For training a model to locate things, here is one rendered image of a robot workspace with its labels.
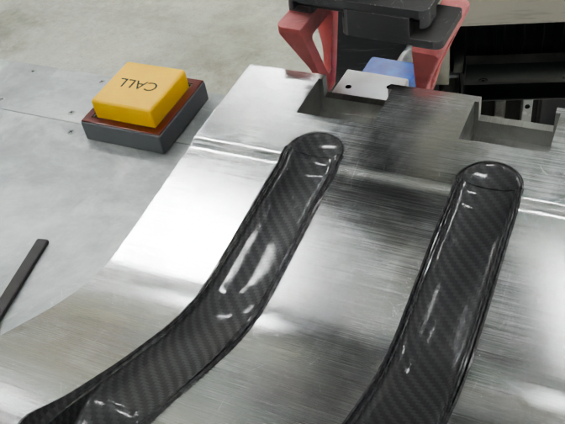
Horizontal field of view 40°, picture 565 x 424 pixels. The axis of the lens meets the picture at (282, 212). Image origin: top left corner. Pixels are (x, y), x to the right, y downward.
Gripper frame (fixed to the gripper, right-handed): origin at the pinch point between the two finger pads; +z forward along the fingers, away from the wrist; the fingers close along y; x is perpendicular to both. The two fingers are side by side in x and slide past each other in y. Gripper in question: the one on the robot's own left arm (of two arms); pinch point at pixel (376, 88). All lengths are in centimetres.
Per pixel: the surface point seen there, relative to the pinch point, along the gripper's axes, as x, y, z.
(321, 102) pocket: -5.8, -1.7, -2.4
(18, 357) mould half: -33.7, -4.1, -7.1
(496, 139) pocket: -5.4, 10.6, -1.8
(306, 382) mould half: -28.8, 8.1, -5.0
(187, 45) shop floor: 115, -107, 84
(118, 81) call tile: -4.0, -22.0, 1.1
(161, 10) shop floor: 130, -126, 84
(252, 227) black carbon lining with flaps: -19.5, 0.1, -3.5
